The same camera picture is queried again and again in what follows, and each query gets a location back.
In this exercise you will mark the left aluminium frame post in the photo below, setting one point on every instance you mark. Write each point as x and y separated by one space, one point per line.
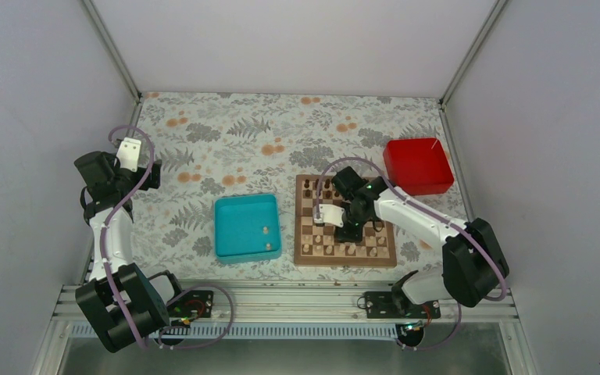
109 44

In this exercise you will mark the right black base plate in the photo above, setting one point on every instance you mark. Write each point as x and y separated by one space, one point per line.
379 305

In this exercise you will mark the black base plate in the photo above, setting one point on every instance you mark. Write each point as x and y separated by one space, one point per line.
196 304
379 305

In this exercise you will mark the right aluminium frame post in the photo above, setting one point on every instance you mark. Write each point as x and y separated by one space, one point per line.
482 35

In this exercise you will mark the aluminium front rail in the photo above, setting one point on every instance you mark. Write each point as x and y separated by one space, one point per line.
319 311

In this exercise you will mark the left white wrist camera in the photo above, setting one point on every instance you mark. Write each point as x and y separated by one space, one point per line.
128 154

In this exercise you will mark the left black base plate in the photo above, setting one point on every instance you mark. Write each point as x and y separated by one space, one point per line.
196 304

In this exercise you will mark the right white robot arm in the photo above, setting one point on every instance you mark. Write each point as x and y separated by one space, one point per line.
473 265

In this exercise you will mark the aluminium frame post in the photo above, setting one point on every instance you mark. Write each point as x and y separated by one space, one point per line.
482 35
109 44

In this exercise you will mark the floral patterned table mat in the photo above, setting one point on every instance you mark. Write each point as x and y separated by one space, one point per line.
217 145

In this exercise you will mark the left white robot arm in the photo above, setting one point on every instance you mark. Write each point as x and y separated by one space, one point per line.
119 301

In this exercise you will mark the red plastic box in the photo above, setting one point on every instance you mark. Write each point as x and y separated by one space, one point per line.
418 165

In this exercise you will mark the teal plastic tray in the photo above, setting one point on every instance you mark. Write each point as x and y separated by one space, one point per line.
238 228

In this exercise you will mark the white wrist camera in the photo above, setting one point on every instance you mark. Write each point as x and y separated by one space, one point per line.
328 214
128 154

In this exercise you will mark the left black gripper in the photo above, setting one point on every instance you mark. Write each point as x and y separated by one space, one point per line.
154 181

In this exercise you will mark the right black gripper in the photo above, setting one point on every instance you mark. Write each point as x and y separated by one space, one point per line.
355 236

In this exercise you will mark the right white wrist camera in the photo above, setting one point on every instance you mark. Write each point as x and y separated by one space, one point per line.
328 214

